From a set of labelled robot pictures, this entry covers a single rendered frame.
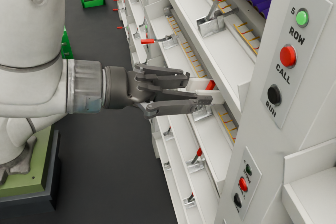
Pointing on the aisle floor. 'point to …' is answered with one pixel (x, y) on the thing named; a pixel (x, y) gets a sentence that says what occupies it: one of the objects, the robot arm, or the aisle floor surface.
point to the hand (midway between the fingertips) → (207, 91)
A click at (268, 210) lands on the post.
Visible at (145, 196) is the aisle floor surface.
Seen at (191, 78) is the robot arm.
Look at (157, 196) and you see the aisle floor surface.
